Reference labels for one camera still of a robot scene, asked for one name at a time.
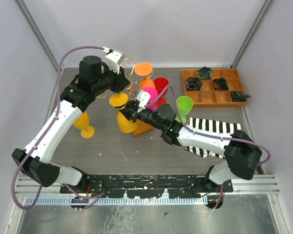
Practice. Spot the grey slotted cable duct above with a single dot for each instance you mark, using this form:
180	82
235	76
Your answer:
165	200

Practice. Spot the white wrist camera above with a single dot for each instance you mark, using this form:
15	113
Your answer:
113	59
142	97

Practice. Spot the magenta plastic wine glass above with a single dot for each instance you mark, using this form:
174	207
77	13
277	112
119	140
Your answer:
153	95

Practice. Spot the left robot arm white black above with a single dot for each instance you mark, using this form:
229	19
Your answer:
94	78

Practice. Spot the dark rolled tie left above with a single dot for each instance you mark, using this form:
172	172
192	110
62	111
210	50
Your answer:
193	84

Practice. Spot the black white striped cloth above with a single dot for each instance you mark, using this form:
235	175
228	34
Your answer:
211	126

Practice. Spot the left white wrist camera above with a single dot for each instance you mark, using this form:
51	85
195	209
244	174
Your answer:
113	59

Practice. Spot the dark rolled tie right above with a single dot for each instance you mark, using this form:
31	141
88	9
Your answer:
238	96

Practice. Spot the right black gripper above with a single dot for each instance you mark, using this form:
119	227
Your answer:
131	111

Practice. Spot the yellow wine glass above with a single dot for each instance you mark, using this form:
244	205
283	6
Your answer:
83	124
118	101

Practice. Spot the red plastic wine glass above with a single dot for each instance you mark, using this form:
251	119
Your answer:
160	84

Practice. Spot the wooden compartment tray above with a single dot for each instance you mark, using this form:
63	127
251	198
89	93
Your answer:
207	96

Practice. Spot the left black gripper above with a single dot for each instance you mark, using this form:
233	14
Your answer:
122	82

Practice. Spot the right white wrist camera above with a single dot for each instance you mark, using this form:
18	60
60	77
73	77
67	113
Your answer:
142	97

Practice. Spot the gold wire wine glass rack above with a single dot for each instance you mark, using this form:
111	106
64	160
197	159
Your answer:
136	89

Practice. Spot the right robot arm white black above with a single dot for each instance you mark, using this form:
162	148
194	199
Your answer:
241	154

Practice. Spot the orange plastic wine glass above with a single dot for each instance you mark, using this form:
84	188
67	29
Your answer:
145	71

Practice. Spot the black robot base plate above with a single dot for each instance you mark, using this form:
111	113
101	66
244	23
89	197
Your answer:
146	186

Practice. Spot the dark rolled tie top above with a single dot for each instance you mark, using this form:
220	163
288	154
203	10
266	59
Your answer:
204	73

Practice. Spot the dark rolled tie middle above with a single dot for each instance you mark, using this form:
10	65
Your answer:
220	84

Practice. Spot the dark rolled tie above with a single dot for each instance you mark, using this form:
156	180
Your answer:
220	84
193	84
238	96
204	73

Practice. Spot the green plastic wine glass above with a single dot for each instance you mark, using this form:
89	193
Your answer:
185	105

